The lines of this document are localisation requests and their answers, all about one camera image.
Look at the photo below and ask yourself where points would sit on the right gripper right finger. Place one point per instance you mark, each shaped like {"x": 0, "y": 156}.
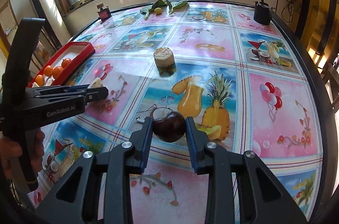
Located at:
{"x": 196, "y": 142}

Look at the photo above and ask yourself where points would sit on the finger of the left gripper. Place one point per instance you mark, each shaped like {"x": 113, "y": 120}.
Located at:
{"x": 54, "y": 90}
{"x": 95, "y": 94}

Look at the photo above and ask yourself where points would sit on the wooden stool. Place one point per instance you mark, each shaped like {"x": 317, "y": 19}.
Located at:
{"x": 330, "y": 74}

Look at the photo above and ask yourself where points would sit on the left hand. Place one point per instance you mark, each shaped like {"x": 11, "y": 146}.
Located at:
{"x": 11, "y": 149}

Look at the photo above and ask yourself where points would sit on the white air conditioner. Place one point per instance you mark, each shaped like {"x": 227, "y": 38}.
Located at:
{"x": 54, "y": 26}

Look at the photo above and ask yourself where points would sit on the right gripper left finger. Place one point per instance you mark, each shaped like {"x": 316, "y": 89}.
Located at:
{"x": 141, "y": 140}

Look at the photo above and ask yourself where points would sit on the red shallow tray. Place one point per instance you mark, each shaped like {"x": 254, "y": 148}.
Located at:
{"x": 78, "y": 52}

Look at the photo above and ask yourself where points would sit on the green leaves with lime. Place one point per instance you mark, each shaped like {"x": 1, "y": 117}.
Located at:
{"x": 161, "y": 5}

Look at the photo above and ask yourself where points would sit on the black pen holder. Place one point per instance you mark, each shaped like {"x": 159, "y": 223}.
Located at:
{"x": 262, "y": 13}

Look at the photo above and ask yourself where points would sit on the small orange tangerine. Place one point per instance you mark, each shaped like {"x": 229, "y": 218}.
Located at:
{"x": 66, "y": 62}

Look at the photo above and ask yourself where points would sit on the floral plastic tablecloth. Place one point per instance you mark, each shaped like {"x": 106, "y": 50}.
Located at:
{"x": 239, "y": 80}

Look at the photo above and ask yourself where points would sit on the red perfume bottle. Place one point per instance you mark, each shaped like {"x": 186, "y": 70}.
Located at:
{"x": 103, "y": 12}

